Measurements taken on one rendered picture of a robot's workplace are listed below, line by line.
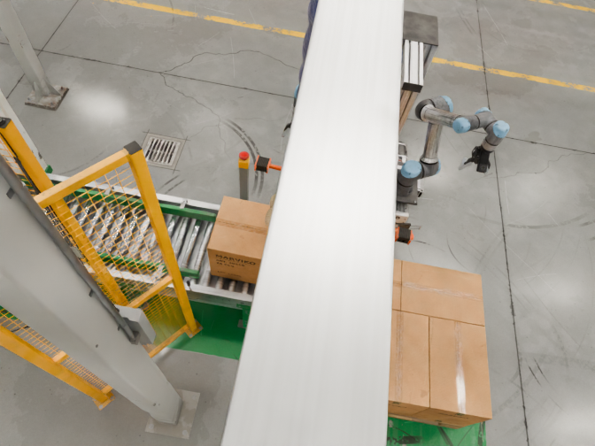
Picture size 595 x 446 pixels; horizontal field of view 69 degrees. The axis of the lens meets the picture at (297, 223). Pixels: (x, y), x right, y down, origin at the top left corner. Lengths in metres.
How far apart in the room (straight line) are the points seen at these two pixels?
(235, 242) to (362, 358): 2.43
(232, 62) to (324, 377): 5.10
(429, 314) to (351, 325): 2.90
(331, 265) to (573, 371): 4.00
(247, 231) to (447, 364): 1.57
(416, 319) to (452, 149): 2.31
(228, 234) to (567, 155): 4.00
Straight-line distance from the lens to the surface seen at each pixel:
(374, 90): 0.45
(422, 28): 2.51
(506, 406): 3.89
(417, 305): 3.20
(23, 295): 1.12
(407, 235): 2.54
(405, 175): 2.84
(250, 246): 2.70
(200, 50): 5.47
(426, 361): 3.09
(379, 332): 0.32
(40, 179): 2.10
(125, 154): 1.66
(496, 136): 2.41
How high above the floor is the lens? 3.34
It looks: 58 degrees down
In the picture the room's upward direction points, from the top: 11 degrees clockwise
